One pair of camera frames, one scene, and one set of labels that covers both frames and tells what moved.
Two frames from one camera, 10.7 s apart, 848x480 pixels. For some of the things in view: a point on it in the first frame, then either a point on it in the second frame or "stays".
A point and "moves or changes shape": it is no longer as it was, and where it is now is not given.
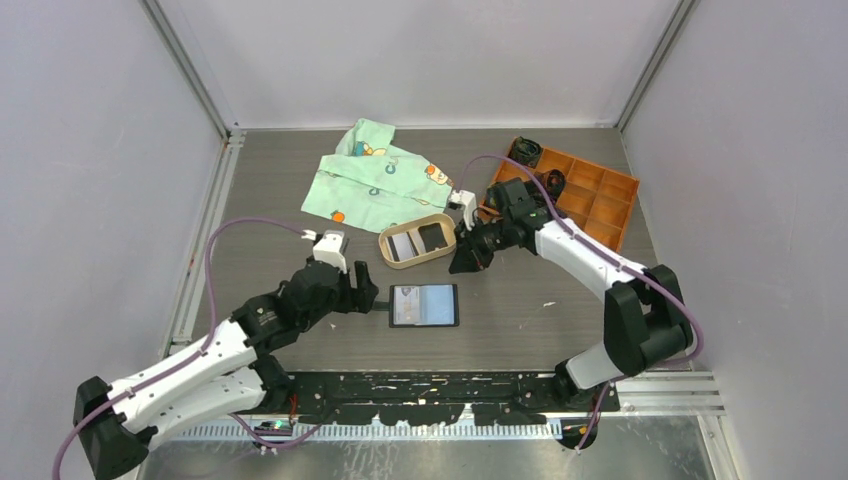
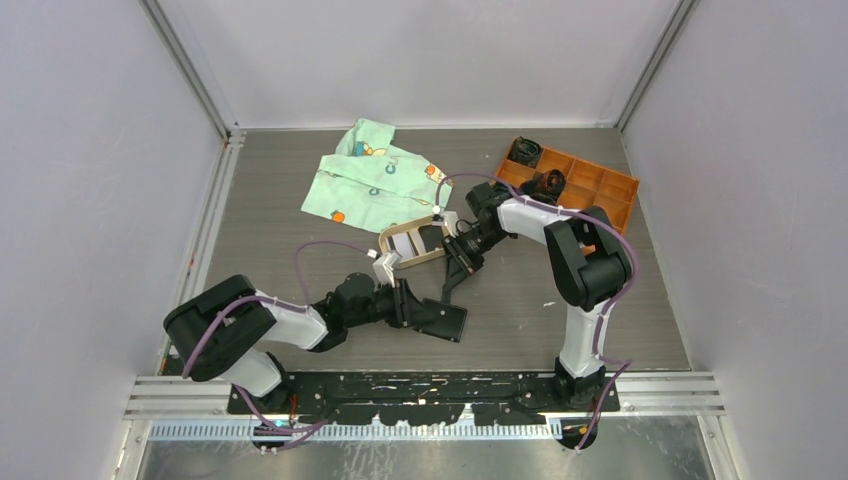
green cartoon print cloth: x=369 y=186 stays
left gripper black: x=358 y=299 → x=405 y=304
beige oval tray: x=417 y=241 stays
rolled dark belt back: x=525 y=151 stays
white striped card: x=403 y=246 stays
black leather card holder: x=421 y=306 moves or changes shape
